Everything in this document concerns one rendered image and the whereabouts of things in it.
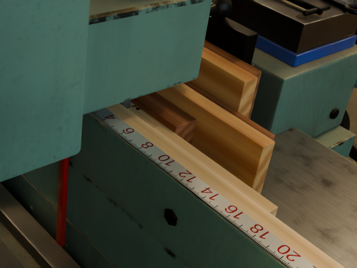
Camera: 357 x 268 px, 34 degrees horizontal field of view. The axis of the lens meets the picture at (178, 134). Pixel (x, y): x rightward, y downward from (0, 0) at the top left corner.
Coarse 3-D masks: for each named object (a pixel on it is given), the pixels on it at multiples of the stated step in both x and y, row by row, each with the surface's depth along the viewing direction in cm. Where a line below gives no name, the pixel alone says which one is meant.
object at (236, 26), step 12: (216, 24) 49; (228, 24) 48; (240, 24) 48; (216, 36) 49; (228, 36) 48; (240, 36) 47; (252, 36) 47; (228, 48) 48; (240, 48) 47; (252, 48) 48
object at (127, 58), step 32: (96, 0) 38; (128, 0) 38; (160, 0) 39; (192, 0) 41; (96, 32) 36; (128, 32) 38; (160, 32) 40; (192, 32) 42; (96, 64) 37; (128, 64) 39; (160, 64) 42; (192, 64) 44; (96, 96) 39; (128, 96) 41
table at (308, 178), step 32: (288, 160) 50; (320, 160) 50; (96, 192) 43; (288, 192) 46; (320, 192) 46; (352, 192) 47; (96, 224) 45; (128, 224) 41; (288, 224) 42; (320, 224) 43; (352, 224) 44; (128, 256) 43; (160, 256) 39; (352, 256) 41
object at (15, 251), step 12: (0, 228) 52; (0, 240) 51; (12, 240) 51; (0, 252) 50; (12, 252) 50; (24, 252) 50; (0, 264) 48; (12, 264) 49; (24, 264) 49; (36, 264) 49
